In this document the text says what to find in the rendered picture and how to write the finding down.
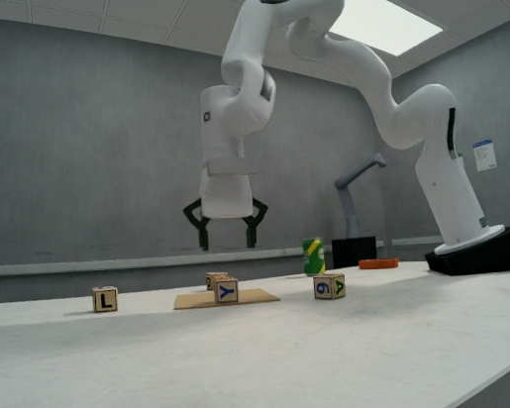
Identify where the wooden alphabet block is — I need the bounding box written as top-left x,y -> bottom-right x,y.
92,286 -> 119,314
313,273 -> 346,300
213,277 -> 240,304

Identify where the green soda can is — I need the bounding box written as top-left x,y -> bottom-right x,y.
303,238 -> 325,276

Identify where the tan cardboard block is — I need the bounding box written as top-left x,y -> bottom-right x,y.
206,272 -> 227,291

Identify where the tan square mat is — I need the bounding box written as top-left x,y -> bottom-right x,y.
174,288 -> 280,310

